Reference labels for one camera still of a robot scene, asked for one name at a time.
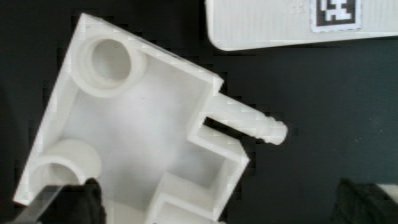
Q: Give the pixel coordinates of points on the white chair back frame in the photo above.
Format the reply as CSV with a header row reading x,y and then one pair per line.
x,y
266,23

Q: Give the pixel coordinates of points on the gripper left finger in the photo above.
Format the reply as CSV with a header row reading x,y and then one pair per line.
x,y
69,204

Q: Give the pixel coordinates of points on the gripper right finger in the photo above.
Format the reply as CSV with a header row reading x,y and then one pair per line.
x,y
367,203

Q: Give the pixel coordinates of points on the white chair seat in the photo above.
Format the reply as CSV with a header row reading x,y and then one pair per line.
x,y
124,133

